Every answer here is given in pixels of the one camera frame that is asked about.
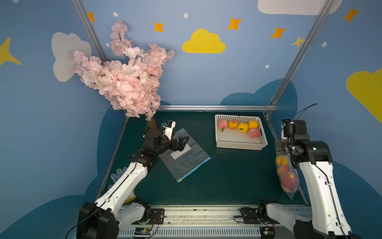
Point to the white perforated plastic basket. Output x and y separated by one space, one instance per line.
233 138

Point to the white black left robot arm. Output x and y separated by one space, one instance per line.
101 219

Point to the left green circuit board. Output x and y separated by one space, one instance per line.
142 232

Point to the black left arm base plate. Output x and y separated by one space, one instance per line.
152 216

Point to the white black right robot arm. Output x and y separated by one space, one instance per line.
314 160

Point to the aluminium frame post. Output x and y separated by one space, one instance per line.
88 26
317 25

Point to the aluminium frame post right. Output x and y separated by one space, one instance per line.
317 25

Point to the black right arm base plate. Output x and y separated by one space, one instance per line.
254 215

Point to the orange wrinkled peach back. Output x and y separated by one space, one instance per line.
233 124

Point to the yellow peach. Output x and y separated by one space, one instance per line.
253 124
243 127

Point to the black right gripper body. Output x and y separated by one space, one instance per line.
287 150

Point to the white blue dotted work glove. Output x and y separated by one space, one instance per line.
115 177

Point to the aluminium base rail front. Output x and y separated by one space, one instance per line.
215 216

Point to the aluminium frame rail back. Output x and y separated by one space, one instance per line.
216 108

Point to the aluminium frame post left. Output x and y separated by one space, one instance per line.
88 26

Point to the yellow peach back middle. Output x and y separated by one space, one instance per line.
243 127

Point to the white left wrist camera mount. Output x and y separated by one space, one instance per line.
168 127

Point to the yellow peach back right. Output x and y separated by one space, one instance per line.
253 124

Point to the pink peach with leaf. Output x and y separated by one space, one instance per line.
289 182

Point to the pink blossom artificial tree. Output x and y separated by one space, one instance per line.
131 86

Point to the clear zip-top bag blue zipper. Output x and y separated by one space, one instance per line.
293 171

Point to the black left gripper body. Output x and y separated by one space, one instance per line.
172 145

